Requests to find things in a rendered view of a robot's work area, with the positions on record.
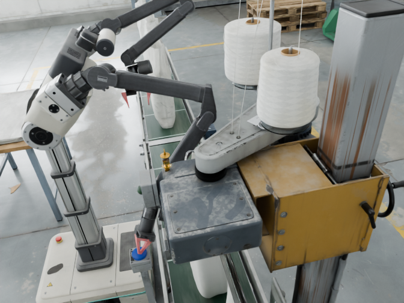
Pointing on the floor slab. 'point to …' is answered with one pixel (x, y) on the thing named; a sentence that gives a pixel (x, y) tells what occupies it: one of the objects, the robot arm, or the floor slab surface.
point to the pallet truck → (330, 24)
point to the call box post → (148, 287)
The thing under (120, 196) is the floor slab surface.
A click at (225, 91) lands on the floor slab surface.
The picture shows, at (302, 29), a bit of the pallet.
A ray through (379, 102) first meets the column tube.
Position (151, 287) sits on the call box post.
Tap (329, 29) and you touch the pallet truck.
